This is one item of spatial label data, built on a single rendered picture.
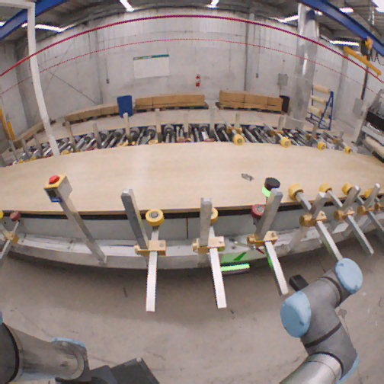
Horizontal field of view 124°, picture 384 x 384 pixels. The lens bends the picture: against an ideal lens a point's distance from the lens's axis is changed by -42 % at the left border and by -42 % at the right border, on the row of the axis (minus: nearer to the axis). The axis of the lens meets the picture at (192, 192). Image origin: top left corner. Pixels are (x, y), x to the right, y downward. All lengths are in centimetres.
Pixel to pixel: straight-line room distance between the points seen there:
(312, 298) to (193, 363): 122
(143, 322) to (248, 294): 89
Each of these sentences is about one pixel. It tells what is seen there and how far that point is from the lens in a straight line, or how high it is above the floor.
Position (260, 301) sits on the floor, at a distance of 164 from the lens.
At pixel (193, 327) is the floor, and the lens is 150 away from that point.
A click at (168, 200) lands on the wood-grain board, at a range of 88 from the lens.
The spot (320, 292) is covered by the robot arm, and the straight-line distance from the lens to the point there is 40.
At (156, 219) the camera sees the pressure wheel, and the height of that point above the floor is 91.
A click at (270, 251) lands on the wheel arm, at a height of 86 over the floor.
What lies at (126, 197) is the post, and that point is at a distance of 56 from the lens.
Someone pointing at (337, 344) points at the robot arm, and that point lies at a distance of 41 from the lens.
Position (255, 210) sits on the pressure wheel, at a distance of 87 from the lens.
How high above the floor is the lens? 149
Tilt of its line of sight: 40 degrees down
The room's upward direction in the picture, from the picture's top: straight up
